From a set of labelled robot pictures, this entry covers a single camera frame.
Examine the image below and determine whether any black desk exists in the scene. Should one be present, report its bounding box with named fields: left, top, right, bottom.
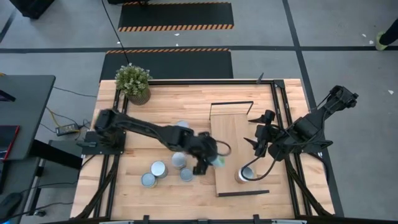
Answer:
left=0, top=74, right=57, bottom=161

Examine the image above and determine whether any green plant in slatted pot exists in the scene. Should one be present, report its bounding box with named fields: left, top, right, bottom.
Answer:
left=114, top=63, right=153, bottom=106

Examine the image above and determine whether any yellow cable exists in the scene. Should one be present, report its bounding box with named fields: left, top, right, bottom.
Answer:
left=45, top=106, right=65, bottom=128

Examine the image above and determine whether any black aluminium table frame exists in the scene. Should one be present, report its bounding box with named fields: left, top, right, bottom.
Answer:
left=74, top=79, right=335, bottom=224

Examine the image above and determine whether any black power adapter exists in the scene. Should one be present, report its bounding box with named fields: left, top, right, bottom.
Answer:
left=55, top=123, right=80, bottom=137

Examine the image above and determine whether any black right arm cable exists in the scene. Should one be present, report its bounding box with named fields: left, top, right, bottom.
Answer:
left=239, top=149, right=282, bottom=182

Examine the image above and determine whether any person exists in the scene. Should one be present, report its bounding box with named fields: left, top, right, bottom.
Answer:
left=374, top=26, right=398, bottom=52

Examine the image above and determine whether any green label tin can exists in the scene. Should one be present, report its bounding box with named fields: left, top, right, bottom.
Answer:
left=141, top=172, right=158, bottom=189

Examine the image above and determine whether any thin black cable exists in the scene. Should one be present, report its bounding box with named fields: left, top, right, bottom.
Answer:
left=101, top=0, right=131, bottom=65

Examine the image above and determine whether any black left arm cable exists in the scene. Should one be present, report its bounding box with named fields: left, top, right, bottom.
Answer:
left=216, top=139, right=233, bottom=157

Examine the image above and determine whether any black hazard-striped floor mat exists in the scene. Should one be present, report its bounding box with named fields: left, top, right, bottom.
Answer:
left=99, top=48, right=234, bottom=80
left=118, top=1, right=234, bottom=32

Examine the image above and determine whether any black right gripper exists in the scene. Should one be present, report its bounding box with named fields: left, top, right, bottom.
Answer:
left=243, top=109, right=277, bottom=157

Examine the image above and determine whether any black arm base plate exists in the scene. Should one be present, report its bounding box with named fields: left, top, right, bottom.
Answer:
left=81, top=130, right=127, bottom=156

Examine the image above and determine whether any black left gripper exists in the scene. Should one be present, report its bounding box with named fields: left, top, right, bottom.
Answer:
left=186, top=132, right=218, bottom=175

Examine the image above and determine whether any peas label tin can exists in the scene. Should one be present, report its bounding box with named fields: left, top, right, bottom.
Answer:
left=150, top=160, right=169, bottom=179

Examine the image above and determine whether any red label tin can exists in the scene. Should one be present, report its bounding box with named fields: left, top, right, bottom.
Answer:
left=234, top=166, right=255, bottom=184

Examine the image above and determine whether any short teal tin can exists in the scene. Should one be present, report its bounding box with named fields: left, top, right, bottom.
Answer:
left=180, top=167, right=194, bottom=183

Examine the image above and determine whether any peaches label tin can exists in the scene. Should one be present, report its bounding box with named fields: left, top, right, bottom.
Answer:
left=171, top=151, right=188, bottom=170

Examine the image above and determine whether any oranges label tin can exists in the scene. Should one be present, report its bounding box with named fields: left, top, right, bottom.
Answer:
left=213, top=154, right=226, bottom=169

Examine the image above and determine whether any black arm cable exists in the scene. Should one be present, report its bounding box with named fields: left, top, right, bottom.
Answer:
left=239, top=149, right=282, bottom=182
left=216, top=139, right=233, bottom=157

